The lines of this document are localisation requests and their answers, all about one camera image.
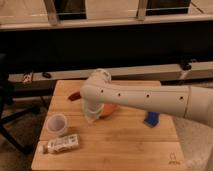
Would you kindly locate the small clear plastic bottle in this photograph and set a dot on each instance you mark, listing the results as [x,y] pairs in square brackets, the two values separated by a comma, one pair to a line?
[60,144]

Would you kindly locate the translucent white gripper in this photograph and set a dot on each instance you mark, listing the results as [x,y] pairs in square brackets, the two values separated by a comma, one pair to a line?
[92,116]

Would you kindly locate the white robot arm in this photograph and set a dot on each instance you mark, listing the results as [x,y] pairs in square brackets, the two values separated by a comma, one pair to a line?
[190,102]

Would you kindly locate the orange bowl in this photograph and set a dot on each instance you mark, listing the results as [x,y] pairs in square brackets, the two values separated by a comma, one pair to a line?
[108,109]

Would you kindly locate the black clamp with cable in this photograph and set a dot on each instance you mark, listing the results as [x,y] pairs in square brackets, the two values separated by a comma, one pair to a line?
[185,66]

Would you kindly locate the blue sponge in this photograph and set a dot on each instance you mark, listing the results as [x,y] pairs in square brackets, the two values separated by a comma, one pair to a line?
[152,119]

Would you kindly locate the red brown oblong object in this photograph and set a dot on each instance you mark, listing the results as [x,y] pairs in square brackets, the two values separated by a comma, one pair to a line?
[74,96]

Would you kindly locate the white black clip on ledge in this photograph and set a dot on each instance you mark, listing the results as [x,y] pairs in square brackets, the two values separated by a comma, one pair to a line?
[27,78]

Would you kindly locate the small black object on ledge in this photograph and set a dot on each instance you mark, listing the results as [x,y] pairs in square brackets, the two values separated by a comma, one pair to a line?
[46,75]

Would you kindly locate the white plastic cup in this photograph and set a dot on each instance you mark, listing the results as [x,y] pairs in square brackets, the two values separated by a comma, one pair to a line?
[57,125]

